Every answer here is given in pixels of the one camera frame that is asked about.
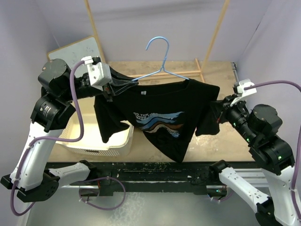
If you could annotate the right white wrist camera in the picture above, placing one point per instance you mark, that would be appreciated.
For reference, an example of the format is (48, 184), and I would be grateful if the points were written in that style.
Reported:
(242, 90)

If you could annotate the small whiteboard with wooden frame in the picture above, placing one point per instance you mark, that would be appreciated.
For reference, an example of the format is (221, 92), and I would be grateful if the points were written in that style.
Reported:
(74, 52)

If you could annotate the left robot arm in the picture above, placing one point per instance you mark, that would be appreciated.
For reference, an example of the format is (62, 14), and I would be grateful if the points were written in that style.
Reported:
(31, 181)

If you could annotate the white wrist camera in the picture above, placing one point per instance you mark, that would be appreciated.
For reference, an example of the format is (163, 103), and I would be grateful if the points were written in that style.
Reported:
(99, 73)
(242, 90)

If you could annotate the wooden clothes rack frame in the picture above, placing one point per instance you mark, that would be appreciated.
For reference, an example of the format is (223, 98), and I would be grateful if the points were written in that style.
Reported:
(163, 75)

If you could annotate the light blue wire hanger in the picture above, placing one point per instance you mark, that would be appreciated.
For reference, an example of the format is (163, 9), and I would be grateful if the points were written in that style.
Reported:
(162, 68)

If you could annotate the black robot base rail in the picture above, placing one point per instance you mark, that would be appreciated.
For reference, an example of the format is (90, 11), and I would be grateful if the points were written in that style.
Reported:
(151, 177)

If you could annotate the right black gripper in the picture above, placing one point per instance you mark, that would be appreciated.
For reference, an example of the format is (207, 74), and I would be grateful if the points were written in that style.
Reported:
(217, 106)

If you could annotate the black printed t shirt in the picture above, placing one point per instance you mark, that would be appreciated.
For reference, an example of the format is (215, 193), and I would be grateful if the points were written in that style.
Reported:
(168, 114)

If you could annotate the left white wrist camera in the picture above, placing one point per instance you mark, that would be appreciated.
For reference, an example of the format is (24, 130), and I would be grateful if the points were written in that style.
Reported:
(99, 73)

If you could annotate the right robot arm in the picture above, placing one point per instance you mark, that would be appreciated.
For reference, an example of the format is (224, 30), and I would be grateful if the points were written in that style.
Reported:
(274, 156)

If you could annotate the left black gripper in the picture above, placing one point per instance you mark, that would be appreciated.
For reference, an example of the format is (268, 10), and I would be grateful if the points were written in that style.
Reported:
(120, 82)

